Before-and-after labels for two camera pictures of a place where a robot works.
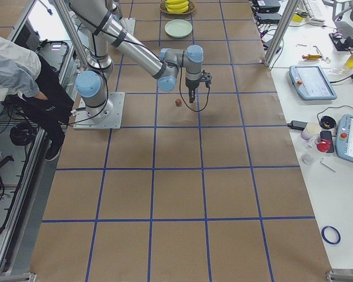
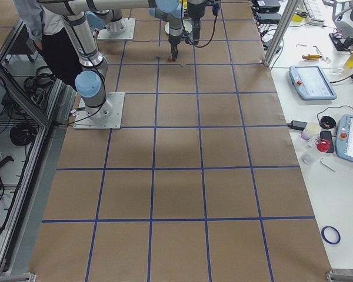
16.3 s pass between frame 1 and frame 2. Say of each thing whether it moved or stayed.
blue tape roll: stayed
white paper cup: stayed
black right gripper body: moved
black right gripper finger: moved
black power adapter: stayed
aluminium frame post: stayed
